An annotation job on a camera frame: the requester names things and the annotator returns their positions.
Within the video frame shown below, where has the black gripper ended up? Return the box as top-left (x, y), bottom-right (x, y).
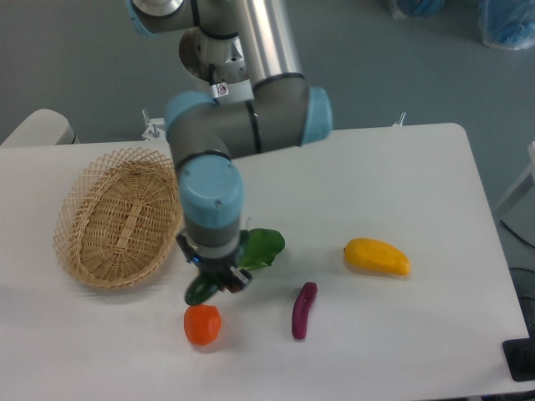
top-left (176, 230), bottom-right (252, 292)

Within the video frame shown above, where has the dark green cucumber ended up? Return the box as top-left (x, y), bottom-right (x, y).
top-left (184, 274), bottom-right (218, 306)

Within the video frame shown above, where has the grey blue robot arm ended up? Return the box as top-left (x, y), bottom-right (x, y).
top-left (126, 1), bottom-right (333, 305)

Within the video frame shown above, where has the woven wicker basket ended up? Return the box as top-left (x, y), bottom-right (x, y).
top-left (53, 148), bottom-right (182, 289)

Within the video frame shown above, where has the green bok choy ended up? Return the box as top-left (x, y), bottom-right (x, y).
top-left (237, 228), bottom-right (286, 271)

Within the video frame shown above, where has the orange bell pepper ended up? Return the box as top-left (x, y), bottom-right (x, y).
top-left (183, 304), bottom-right (222, 346)

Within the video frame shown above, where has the purple sweet potato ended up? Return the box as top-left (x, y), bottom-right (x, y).
top-left (291, 282), bottom-right (318, 341)

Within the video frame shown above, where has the yellow mango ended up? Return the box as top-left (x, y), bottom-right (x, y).
top-left (344, 238), bottom-right (411, 277)

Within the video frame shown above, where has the white chair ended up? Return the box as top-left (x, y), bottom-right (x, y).
top-left (1, 109), bottom-right (80, 148)

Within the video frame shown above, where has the black device at edge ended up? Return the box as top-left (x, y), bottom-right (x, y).
top-left (502, 338), bottom-right (534, 382)

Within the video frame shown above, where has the white furniture leg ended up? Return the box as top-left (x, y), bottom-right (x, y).
top-left (492, 142), bottom-right (534, 218)

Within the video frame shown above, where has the blue plastic bag left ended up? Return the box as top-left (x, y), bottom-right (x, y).
top-left (388, 0), bottom-right (446, 19)

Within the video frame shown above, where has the blue plastic bag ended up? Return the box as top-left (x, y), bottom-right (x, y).
top-left (388, 0), bottom-right (446, 19)
top-left (478, 0), bottom-right (534, 50)

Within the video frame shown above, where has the blue plastic bag right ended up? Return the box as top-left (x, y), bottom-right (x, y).
top-left (478, 0), bottom-right (534, 50)

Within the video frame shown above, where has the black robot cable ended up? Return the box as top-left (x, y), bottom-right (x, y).
top-left (207, 63), bottom-right (222, 105)

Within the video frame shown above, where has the black floor cable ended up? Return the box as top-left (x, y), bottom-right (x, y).
top-left (500, 218), bottom-right (535, 247)

